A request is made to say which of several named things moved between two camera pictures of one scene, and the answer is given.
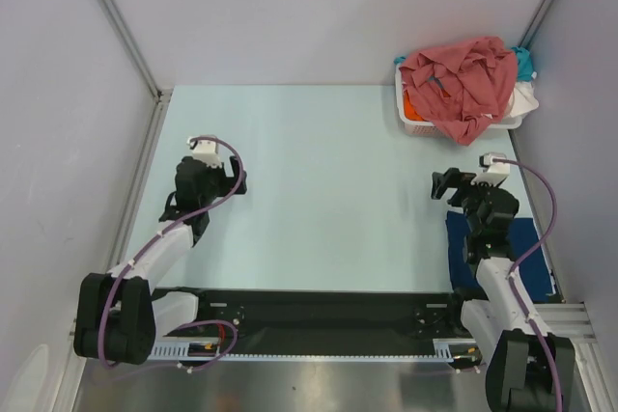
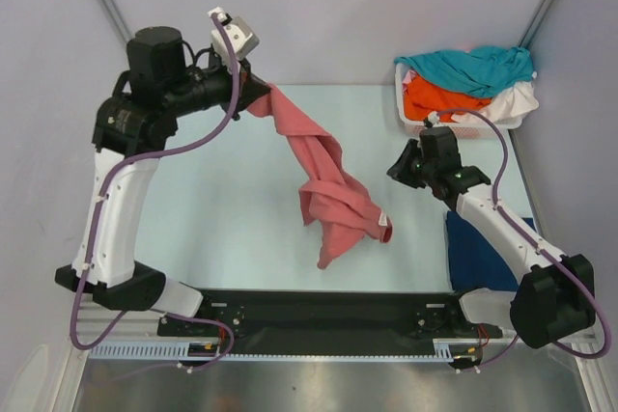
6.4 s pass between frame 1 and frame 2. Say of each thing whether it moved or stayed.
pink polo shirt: moved
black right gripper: moved
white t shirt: stayed
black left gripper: moved
